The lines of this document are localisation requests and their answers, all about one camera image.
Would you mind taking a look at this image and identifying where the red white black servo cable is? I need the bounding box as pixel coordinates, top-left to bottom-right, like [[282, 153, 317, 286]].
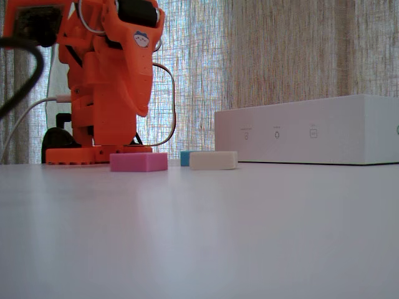
[[133, 62, 177, 148], [77, 0, 105, 34]]

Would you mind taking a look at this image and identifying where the beige woven curtain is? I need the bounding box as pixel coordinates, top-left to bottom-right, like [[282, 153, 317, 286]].
[[0, 0, 399, 165]]

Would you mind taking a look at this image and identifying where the orange gripper black servo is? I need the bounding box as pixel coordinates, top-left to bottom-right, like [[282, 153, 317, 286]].
[[102, 0, 166, 118]]

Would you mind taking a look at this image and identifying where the blue foam cuboid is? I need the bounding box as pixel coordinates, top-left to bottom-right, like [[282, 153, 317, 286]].
[[180, 150, 200, 167]]

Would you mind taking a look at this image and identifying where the black table clamp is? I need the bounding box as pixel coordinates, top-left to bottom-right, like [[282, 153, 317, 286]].
[[41, 113, 82, 164]]

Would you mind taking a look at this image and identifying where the white usb cable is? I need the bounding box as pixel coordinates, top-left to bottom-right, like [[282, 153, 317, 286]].
[[0, 95, 73, 164]]

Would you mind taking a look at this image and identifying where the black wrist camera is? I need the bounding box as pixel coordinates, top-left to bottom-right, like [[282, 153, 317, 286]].
[[14, 5, 64, 48]]

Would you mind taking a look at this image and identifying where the cream foam cuboid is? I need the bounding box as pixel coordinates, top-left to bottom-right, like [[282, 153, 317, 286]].
[[189, 151, 239, 171]]

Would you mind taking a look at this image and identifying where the thick black cable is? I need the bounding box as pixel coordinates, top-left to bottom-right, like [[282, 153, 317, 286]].
[[0, 36, 45, 121]]

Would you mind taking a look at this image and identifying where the white cardboard bin box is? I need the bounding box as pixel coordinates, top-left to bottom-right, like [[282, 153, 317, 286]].
[[214, 94, 399, 166]]

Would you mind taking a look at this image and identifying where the orange robot base plate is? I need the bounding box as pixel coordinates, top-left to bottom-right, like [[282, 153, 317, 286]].
[[45, 145, 153, 166]]

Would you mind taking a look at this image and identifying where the pink foam cuboid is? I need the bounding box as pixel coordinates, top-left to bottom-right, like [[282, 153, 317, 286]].
[[109, 152, 169, 173]]

